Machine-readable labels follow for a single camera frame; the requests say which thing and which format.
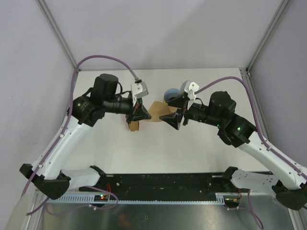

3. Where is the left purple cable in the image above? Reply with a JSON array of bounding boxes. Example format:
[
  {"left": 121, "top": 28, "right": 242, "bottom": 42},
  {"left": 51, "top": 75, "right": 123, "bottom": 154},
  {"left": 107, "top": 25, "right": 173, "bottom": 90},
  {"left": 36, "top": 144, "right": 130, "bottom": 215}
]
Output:
[{"left": 23, "top": 55, "right": 142, "bottom": 216}]

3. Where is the aluminium corner post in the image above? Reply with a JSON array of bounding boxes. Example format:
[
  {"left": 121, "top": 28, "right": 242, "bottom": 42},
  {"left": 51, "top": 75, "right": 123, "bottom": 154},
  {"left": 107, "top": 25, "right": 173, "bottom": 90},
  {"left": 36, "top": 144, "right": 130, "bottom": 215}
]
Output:
[
  {"left": 246, "top": 0, "right": 293, "bottom": 72},
  {"left": 35, "top": 0, "right": 77, "bottom": 68}
]

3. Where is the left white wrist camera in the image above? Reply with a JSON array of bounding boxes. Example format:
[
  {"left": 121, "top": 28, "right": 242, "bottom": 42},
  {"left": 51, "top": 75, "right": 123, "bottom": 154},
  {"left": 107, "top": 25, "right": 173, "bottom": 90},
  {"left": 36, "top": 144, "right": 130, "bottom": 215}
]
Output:
[{"left": 130, "top": 80, "right": 149, "bottom": 99}]

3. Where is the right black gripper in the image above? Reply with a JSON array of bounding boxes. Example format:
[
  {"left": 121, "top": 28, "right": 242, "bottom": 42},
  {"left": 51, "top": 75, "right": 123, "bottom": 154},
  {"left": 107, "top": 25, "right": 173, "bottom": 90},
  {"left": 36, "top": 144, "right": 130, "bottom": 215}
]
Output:
[{"left": 160, "top": 93, "right": 224, "bottom": 130}]

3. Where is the blue glass dripper cone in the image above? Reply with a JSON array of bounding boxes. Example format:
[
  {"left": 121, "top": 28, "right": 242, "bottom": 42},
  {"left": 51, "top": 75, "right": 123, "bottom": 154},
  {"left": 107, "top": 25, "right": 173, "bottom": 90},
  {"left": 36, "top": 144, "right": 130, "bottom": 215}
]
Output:
[{"left": 164, "top": 88, "right": 180, "bottom": 102}]

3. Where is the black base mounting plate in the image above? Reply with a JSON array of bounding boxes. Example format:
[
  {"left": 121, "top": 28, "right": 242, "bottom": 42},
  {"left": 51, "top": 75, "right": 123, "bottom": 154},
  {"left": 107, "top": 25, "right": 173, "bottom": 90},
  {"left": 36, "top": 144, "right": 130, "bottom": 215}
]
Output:
[{"left": 93, "top": 172, "right": 248, "bottom": 193}]

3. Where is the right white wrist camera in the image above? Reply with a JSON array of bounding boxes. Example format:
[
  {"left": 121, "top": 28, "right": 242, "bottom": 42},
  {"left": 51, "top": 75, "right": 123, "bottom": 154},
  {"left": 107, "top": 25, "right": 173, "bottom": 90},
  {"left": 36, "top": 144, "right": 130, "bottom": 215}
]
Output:
[{"left": 180, "top": 80, "right": 200, "bottom": 100}]

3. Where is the right aluminium corner post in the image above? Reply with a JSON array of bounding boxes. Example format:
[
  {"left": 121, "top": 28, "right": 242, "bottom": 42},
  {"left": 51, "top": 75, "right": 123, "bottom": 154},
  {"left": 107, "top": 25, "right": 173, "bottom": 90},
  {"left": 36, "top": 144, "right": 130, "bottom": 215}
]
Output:
[{"left": 246, "top": 0, "right": 293, "bottom": 72}]

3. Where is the single brown coffee filter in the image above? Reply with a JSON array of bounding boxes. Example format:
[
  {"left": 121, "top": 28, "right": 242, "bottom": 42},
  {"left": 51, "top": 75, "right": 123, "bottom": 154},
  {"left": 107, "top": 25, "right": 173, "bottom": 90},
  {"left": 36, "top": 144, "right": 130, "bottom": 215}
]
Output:
[{"left": 144, "top": 101, "right": 177, "bottom": 122}]

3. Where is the grey slotted cable duct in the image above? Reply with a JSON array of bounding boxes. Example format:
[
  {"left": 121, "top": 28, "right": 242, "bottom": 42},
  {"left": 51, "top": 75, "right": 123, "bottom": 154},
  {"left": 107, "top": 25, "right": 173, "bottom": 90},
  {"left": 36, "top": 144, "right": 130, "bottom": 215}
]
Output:
[{"left": 48, "top": 193, "right": 239, "bottom": 205}]

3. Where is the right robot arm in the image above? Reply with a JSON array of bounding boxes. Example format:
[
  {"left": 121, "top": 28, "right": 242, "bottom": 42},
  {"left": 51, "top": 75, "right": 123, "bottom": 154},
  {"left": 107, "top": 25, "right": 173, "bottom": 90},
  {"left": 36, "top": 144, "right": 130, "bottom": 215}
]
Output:
[{"left": 160, "top": 89, "right": 307, "bottom": 210}]

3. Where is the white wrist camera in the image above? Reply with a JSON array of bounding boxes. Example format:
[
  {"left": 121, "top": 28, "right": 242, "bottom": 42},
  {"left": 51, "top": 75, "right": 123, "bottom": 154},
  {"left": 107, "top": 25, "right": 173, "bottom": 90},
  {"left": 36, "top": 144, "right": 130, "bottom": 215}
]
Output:
[
  {"left": 130, "top": 80, "right": 149, "bottom": 99},
  {"left": 180, "top": 80, "right": 200, "bottom": 100}
]

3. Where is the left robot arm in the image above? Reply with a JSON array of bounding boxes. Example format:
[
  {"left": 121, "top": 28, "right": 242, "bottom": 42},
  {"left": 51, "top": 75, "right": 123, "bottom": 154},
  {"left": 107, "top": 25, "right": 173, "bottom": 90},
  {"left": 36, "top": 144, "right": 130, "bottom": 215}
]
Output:
[{"left": 20, "top": 74, "right": 151, "bottom": 200}]

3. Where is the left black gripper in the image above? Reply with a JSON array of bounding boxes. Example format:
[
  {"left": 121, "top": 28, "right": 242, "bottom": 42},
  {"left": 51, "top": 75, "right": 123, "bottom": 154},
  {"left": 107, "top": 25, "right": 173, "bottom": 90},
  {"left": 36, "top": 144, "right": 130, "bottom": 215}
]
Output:
[{"left": 104, "top": 95, "right": 152, "bottom": 125}]

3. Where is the left aluminium corner post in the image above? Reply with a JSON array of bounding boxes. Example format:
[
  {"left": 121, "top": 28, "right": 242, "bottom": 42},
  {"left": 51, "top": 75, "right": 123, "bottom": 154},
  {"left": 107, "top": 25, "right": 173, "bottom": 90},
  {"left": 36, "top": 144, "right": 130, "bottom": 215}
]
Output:
[{"left": 35, "top": 0, "right": 77, "bottom": 68}]

